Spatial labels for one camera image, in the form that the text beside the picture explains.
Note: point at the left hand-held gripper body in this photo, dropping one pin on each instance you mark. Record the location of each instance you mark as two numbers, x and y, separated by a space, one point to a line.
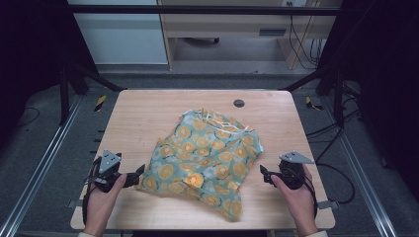
107 161

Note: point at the black frame strut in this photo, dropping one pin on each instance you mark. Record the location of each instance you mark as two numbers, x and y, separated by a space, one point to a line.
338 102
64 98

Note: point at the grey table edge bracket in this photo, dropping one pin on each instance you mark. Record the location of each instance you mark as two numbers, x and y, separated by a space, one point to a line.
327 205
79 203

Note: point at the aluminium floor rail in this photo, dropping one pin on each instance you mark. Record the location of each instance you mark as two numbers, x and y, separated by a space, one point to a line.
360 177
39 168

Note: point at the person's right hand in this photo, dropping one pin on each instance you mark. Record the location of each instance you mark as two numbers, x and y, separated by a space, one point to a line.
301 207

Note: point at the grey round table grommet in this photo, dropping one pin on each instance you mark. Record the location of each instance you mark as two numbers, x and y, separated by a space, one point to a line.
239 103

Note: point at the white cabinet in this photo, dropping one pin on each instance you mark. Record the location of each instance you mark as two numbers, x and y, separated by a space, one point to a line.
122 39

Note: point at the green orange-print cloth bag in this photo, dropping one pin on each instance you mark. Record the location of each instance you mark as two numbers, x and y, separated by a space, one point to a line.
204 154

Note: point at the person's left hand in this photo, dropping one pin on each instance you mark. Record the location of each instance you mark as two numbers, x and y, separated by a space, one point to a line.
99 210

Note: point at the black curtain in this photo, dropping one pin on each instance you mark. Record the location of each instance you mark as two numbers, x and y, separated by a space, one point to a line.
29 49
388 82

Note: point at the yellow black tape strip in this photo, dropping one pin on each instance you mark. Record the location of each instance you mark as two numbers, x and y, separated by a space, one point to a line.
311 103
100 103

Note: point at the black horizontal frame bar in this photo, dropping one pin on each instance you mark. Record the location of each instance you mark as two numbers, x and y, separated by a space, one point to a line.
197 10

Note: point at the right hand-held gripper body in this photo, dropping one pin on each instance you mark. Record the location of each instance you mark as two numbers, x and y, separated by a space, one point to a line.
292 173

